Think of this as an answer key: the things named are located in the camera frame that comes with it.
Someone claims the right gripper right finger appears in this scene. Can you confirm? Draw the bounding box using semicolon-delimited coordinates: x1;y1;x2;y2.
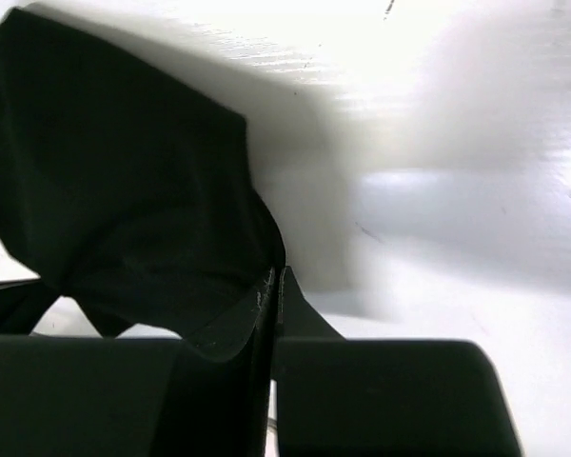
273;268;522;456

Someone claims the black skirt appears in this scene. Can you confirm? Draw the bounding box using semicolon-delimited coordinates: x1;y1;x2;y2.
0;9;285;335

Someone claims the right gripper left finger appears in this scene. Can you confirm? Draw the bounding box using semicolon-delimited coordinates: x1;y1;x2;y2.
0;272;275;456

